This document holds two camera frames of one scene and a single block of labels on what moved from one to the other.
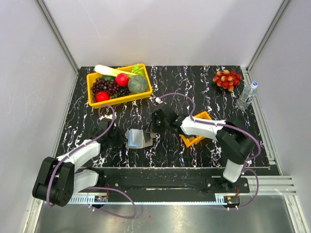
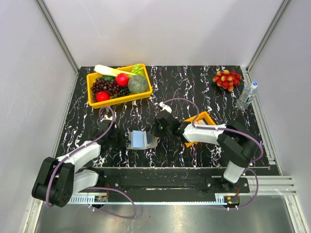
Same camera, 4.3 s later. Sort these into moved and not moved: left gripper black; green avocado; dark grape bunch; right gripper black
Moved: right gripper black
Not moved: green avocado; left gripper black; dark grape bunch
